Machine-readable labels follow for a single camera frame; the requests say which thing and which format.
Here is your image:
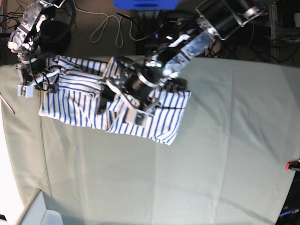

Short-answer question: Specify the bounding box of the black round disc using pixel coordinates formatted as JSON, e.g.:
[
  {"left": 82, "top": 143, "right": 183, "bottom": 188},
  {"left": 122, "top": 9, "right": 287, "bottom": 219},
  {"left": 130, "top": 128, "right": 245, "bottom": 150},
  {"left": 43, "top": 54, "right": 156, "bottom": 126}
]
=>
[{"left": 39, "top": 21, "right": 71, "bottom": 55}]

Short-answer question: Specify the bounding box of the white looped cable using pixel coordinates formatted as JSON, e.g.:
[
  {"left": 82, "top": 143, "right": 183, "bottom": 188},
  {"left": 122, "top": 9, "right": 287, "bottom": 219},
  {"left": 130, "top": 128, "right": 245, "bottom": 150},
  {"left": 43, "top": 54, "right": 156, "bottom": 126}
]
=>
[{"left": 74, "top": 0, "right": 125, "bottom": 48}]

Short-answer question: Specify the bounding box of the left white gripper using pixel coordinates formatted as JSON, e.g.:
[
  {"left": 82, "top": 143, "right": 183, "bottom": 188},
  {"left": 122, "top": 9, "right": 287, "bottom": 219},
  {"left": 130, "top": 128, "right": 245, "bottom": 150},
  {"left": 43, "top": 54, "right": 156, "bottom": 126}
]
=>
[{"left": 97, "top": 78, "right": 162, "bottom": 126}]

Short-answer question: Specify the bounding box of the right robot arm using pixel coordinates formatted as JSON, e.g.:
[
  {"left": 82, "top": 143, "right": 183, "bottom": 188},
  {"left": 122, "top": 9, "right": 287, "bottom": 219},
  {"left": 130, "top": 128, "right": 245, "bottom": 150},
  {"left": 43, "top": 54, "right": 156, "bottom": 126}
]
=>
[{"left": 7, "top": 0, "right": 76, "bottom": 98}]

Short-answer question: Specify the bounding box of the green table cloth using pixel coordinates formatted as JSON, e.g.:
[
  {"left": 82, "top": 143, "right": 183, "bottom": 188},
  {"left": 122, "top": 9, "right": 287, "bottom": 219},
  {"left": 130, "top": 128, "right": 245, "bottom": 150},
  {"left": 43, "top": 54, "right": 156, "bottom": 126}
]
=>
[{"left": 0, "top": 58, "right": 300, "bottom": 225}]

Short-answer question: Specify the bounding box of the blue white striped t-shirt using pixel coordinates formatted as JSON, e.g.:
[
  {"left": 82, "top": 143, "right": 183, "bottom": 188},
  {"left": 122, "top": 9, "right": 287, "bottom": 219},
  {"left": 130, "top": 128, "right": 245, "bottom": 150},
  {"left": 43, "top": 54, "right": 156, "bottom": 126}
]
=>
[{"left": 38, "top": 56, "right": 191, "bottom": 145}]

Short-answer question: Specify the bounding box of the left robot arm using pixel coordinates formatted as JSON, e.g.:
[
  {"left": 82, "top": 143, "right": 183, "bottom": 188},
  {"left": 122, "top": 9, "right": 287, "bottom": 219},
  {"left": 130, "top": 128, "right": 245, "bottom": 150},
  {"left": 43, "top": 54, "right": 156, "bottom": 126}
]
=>
[{"left": 97, "top": 0, "right": 264, "bottom": 126}]

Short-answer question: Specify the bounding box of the metal strip on cloth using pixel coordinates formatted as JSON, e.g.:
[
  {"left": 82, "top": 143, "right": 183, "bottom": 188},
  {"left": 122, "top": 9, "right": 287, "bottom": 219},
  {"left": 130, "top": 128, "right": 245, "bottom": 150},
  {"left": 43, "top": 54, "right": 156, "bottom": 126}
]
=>
[{"left": 0, "top": 93, "right": 15, "bottom": 115}]

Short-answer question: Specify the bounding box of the red black right clamp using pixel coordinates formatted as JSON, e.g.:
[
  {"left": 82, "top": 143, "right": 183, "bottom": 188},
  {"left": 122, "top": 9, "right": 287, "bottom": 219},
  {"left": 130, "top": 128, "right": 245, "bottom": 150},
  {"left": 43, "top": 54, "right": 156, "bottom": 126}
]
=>
[{"left": 285, "top": 160, "right": 300, "bottom": 172}]

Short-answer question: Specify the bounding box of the blue box overhead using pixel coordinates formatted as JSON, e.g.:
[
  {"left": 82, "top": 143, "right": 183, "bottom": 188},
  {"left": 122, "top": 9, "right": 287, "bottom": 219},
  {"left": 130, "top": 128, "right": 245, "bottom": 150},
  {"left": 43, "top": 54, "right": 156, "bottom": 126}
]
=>
[{"left": 113, "top": 0, "right": 180, "bottom": 10}]

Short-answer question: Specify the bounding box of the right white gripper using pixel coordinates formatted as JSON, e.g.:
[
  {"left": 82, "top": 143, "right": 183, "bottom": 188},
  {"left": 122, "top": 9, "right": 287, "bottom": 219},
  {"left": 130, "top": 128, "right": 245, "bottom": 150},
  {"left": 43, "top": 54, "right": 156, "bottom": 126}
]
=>
[{"left": 15, "top": 64, "right": 63, "bottom": 98}]

